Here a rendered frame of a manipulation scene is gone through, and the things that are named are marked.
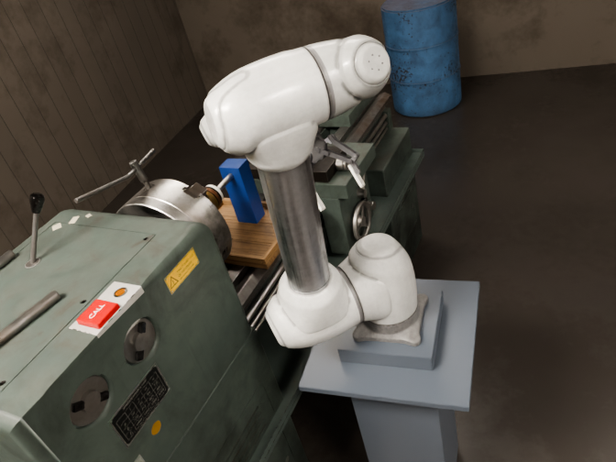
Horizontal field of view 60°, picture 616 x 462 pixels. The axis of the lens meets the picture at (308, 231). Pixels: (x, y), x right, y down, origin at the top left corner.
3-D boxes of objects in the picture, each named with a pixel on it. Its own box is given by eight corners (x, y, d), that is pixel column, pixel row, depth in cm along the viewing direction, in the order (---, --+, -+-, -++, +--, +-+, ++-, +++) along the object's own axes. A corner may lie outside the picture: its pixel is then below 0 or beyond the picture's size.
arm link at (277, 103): (366, 335, 138) (289, 372, 134) (337, 291, 149) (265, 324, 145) (337, 66, 83) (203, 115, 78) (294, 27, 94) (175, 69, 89)
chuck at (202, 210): (234, 283, 152) (180, 191, 136) (158, 283, 169) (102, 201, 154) (249, 263, 158) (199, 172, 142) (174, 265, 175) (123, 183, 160)
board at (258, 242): (268, 269, 168) (264, 259, 165) (178, 256, 184) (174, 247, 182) (307, 213, 188) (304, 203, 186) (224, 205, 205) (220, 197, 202)
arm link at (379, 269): (431, 309, 141) (423, 244, 128) (369, 339, 137) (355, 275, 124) (399, 275, 154) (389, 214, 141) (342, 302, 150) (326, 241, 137)
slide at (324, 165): (328, 182, 189) (325, 171, 187) (228, 177, 209) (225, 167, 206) (346, 156, 202) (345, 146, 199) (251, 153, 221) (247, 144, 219)
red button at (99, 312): (102, 332, 102) (96, 324, 100) (80, 326, 104) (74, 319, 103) (122, 310, 106) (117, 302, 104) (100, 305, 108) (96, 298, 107)
